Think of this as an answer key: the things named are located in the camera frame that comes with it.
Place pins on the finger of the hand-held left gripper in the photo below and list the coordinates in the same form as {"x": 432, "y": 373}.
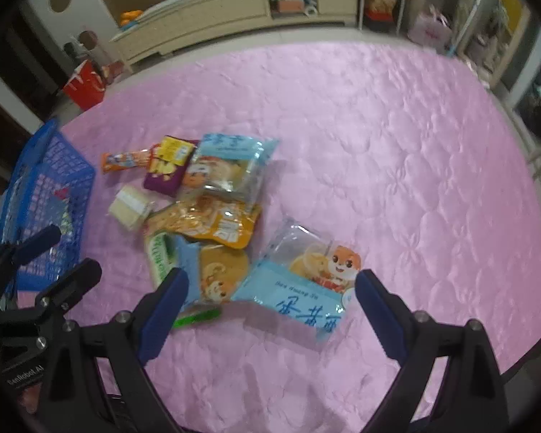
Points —
{"x": 40, "y": 238}
{"x": 79, "y": 279}

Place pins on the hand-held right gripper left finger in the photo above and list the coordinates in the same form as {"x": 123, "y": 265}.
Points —
{"x": 162, "y": 315}

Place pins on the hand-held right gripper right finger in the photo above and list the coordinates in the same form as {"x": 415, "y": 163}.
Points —
{"x": 381, "y": 320}

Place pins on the green cracker packet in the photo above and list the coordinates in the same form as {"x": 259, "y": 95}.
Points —
{"x": 160, "y": 257}

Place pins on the blue plastic basket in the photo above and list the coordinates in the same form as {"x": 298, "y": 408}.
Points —
{"x": 67, "y": 176}

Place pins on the blue clear pastry packet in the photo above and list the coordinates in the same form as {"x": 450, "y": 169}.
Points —
{"x": 221, "y": 270}
{"x": 297, "y": 288}
{"x": 234, "y": 162}

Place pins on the white cracker packet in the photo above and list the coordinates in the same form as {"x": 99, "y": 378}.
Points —
{"x": 126, "y": 205}

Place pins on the orange snack pouch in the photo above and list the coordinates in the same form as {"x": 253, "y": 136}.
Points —
{"x": 207, "y": 221}

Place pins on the orange stick snack packet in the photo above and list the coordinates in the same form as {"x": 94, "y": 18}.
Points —
{"x": 121, "y": 161}

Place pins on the purple yellow snack packet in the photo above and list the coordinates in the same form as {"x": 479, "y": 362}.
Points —
{"x": 162, "y": 180}

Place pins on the pink quilted blanket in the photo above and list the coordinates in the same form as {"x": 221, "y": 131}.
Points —
{"x": 387, "y": 167}

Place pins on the red paper bag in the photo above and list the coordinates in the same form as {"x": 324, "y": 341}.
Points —
{"x": 83, "y": 88}

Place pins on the white panel with round holes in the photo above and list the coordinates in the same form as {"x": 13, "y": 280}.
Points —
{"x": 79, "y": 13}

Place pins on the pile of oranges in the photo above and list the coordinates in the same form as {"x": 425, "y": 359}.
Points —
{"x": 130, "y": 18}

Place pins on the beige TV cabinet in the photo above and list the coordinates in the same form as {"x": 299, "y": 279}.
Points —
{"x": 207, "y": 13}

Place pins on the pink gift bag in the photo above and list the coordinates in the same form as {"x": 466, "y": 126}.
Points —
{"x": 430, "y": 29}

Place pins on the white metal rack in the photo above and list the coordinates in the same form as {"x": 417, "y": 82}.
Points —
{"x": 381, "y": 4}

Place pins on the orange box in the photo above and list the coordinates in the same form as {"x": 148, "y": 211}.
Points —
{"x": 291, "y": 6}

